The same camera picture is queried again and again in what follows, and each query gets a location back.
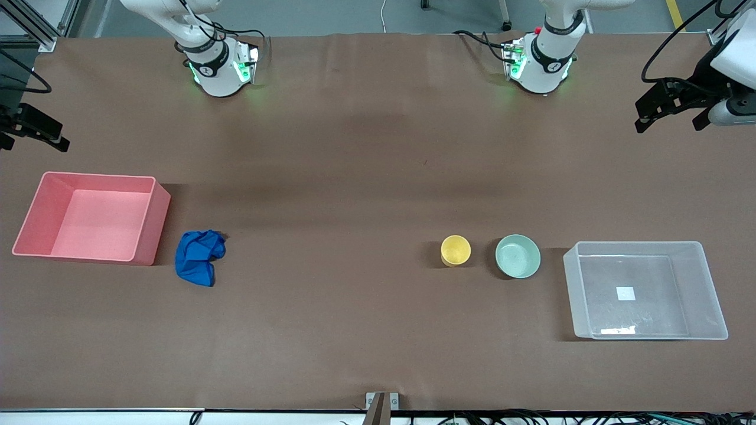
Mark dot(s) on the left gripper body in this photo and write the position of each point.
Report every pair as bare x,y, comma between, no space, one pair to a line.
701,81

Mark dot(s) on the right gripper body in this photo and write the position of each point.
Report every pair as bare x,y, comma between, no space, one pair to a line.
10,112

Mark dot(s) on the pale green bowl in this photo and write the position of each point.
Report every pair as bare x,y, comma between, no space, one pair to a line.
518,257

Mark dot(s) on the blue cloth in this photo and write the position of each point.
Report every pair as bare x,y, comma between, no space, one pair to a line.
195,260

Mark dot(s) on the yellow cup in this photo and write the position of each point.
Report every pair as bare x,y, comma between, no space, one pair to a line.
455,250

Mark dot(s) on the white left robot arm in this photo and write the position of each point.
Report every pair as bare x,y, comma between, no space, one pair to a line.
543,71

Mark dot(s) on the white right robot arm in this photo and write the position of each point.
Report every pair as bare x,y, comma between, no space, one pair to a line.
218,77

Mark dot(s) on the white sticker in clear box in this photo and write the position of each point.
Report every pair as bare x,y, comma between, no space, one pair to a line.
625,293

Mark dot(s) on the clear plastic box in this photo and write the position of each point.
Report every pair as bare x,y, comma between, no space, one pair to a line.
649,319

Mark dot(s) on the pink plastic bin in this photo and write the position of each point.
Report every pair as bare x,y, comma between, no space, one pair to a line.
94,218

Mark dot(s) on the brown table cover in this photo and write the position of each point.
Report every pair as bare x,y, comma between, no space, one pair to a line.
354,177

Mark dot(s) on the aluminium frame profile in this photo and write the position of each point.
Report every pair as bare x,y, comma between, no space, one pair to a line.
35,29

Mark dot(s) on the metal bracket with wooden strip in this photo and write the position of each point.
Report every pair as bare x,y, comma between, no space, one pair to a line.
381,407

